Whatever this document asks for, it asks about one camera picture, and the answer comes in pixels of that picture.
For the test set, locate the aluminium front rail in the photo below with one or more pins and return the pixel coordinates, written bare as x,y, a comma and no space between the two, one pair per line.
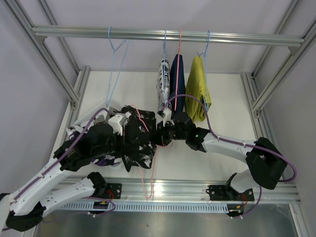
193,191

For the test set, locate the navy blue trousers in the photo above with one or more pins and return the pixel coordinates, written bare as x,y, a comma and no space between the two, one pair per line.
181,84

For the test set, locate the aluminium hanging rail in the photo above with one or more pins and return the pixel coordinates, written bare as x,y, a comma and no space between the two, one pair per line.
145,34

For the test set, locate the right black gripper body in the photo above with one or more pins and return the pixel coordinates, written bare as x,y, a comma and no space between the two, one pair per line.
168,133

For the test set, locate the white plastic basket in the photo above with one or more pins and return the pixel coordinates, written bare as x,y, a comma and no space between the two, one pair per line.
99,114

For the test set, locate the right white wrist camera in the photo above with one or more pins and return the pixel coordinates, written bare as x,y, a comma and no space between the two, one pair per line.
166,115

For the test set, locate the yellow green trousers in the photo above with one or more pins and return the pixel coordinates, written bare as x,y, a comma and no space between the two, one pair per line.
196,87

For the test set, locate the purple camouflage trousers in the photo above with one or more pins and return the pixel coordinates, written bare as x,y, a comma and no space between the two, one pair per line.
74,131

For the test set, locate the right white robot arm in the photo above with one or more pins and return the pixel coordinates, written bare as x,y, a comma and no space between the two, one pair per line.
265,167

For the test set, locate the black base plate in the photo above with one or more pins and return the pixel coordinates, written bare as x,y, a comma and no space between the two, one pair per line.
112,191
225,193

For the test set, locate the grey slotted cable duct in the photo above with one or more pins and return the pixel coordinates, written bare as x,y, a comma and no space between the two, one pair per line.
128,206

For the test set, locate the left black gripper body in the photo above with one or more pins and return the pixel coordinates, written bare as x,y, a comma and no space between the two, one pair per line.
115,146

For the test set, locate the pink hanger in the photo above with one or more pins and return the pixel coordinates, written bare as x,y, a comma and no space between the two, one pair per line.
178,65
145,163

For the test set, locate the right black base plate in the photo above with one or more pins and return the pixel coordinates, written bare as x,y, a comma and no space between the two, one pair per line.
225,193

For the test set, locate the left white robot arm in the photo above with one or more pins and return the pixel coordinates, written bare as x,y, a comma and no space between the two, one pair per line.
25,208

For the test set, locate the white black lettered trousers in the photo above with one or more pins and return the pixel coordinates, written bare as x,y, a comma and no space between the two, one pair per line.
163,83

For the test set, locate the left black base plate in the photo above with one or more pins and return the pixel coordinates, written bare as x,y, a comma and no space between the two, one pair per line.
112,191

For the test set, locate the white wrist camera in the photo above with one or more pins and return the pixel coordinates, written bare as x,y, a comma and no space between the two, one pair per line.
117,122
166,115

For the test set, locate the light blue hanger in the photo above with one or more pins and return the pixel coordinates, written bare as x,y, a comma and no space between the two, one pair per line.
165,44
118,58
204,55

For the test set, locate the black white patterned trousers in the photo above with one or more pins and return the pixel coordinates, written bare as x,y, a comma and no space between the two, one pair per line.
138,143

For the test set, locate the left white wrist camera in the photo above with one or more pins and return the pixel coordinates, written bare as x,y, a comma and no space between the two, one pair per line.
117,122

